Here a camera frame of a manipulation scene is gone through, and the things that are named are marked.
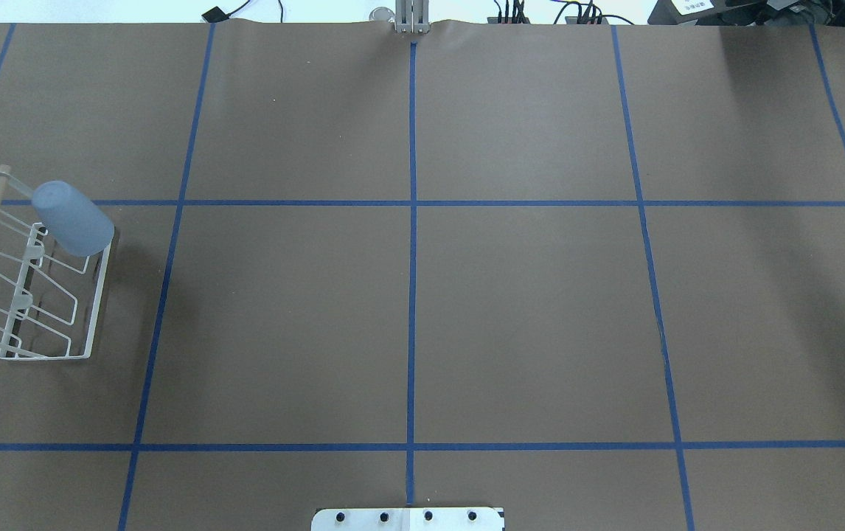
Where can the white wire cup holder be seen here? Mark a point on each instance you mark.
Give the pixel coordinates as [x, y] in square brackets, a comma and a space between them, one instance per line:
[50, 302]

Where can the light blue plastic cup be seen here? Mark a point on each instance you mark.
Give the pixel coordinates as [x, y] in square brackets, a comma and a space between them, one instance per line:
[77, 224]

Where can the aluminium frame post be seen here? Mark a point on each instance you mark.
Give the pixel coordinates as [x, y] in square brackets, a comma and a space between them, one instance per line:
[412, 16]

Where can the small black sensor puck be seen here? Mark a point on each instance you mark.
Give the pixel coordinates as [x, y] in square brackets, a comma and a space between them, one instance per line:
[215, 15]

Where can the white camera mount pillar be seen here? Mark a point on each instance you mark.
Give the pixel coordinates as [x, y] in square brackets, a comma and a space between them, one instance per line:
[409, 518]

